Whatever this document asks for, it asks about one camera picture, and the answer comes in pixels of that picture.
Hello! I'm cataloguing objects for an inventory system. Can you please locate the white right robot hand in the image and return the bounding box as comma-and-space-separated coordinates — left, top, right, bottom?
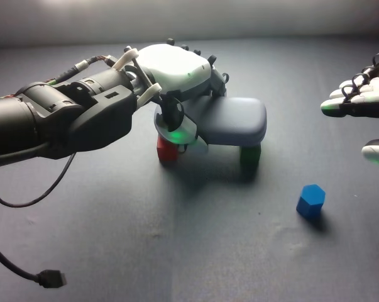
320, 52, 379, 167

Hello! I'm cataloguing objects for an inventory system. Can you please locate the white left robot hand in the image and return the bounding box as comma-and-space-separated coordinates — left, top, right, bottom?
135, 38, 230, 154

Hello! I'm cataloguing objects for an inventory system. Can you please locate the grey oblong case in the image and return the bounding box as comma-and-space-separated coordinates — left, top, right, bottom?
184, 96, 268, 147

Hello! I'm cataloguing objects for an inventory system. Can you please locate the blue hexagonal block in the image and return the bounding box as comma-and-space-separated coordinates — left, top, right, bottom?
295, 184, 327, 220

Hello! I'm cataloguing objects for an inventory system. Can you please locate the red rectangular block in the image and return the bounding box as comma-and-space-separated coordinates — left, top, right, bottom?
157, 133, 180, 163

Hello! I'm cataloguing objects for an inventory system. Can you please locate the green rectangular block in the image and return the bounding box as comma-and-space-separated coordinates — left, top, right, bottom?
239, 143, 261, 167

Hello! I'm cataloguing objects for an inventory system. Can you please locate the grey table cloth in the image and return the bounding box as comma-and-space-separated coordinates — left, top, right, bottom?
0, 39, 379, 302

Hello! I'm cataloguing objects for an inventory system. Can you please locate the black cable with plug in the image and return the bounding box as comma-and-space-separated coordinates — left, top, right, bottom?
0, 240, 67, 289

